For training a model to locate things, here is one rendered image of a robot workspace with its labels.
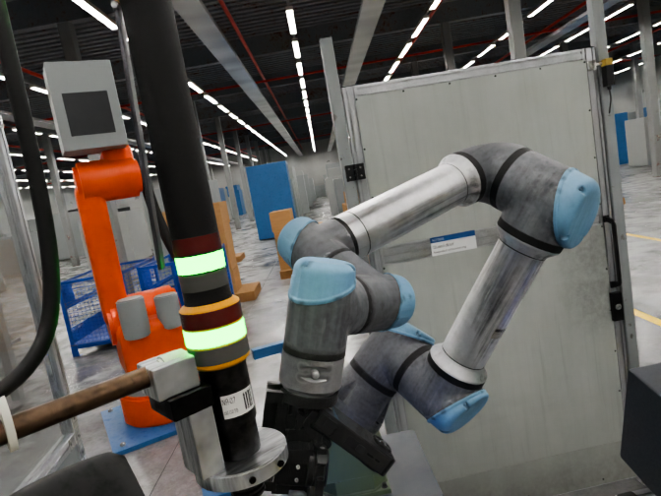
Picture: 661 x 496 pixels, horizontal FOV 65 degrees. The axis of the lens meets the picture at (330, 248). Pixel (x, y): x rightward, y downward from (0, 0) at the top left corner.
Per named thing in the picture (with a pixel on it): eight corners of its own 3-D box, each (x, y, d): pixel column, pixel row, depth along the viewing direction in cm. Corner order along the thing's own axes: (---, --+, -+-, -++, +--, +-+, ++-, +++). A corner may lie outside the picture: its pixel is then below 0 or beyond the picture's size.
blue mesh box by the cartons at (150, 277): (150, 343, 663) (133, 267, 650) (181, 316, 787) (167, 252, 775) (217, 332, 658) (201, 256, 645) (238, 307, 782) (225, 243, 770)
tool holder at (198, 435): (198, 523, 33) (164, 376, 32) (154, 485, 38) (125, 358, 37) (308, 456, 39) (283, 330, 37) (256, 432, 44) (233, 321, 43)
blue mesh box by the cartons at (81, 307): (71, 358, 655) (52, 282, 642) (111, 330, 781) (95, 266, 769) (140, 345, 655) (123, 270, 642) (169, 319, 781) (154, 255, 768)
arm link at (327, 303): (376, 266, 62) (326, 267, 56) (363, 356, 63) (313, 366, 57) (329, 255, 67) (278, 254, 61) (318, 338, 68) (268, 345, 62)
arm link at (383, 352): (369, 359, 119) (404, 312, 119) (411, 400, 111) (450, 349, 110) (343, 350, 110) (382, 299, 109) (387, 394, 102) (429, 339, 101)
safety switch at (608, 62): (598, 115, 220) (592, 59, 217) (592, 117, 225) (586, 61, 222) (618, 112, 221) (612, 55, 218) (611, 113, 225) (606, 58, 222)
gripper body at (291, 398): (257, 463, 67) (268, 372, 66) (323, 467, 68) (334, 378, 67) (254, 498, 59) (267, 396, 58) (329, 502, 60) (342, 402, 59)
